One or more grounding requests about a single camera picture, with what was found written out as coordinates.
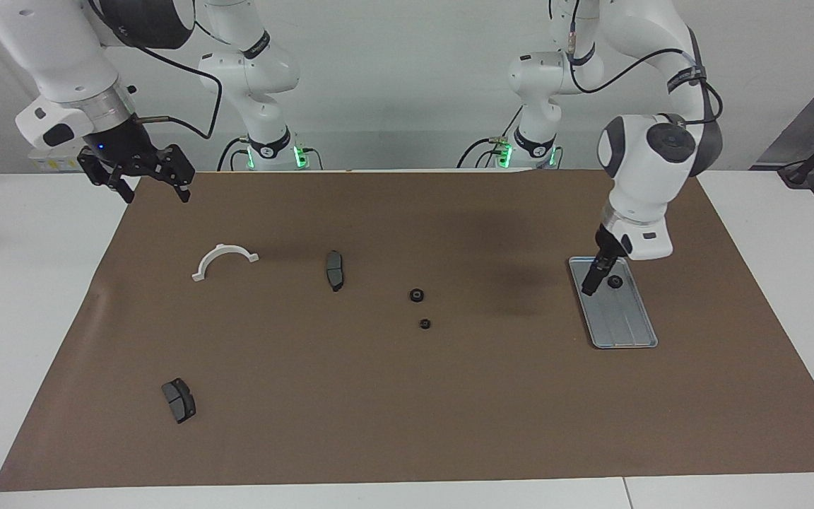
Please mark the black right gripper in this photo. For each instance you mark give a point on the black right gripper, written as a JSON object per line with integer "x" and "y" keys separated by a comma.
{"x": 121, "y": 145}

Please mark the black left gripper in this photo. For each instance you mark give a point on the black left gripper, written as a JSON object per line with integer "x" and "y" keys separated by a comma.
{"x": 608, "y": 246}

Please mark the large black bearing gear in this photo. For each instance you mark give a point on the large black bearing gear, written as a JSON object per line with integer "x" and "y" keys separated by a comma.
{"x": 416, "y": 295}
{"x": 615, "y": 281}

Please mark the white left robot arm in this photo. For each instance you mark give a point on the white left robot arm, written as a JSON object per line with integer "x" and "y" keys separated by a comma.
{"x": 636, "y": 184}

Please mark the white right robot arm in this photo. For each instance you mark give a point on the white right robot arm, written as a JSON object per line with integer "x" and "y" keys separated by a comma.
{"x": 61, "y": 42}

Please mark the silver metal tray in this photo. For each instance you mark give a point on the silver metal tray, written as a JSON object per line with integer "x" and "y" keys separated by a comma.
{"x": 622, "y": 322}

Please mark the white box yellow labels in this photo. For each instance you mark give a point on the white box yellow labels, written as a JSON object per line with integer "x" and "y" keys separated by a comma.
{"x": 50, "y": 164}

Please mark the grey brake pad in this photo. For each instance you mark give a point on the grey brake pad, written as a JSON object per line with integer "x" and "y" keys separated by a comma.
{"x": 335, "y": 270}
{"x": 179, "y": 401}

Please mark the brown table mat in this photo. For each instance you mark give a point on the brown table mat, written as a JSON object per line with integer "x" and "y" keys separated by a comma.
{"x": 414, "y": 410}

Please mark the dark grey panel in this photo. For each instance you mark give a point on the dark grey panel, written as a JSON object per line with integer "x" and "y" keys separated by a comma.
{"x": 813, "y": 113}

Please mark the white curved plastic bracket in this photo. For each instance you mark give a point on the white curved plastic bracket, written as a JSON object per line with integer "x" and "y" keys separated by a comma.
{"x": 217, "y": 251}

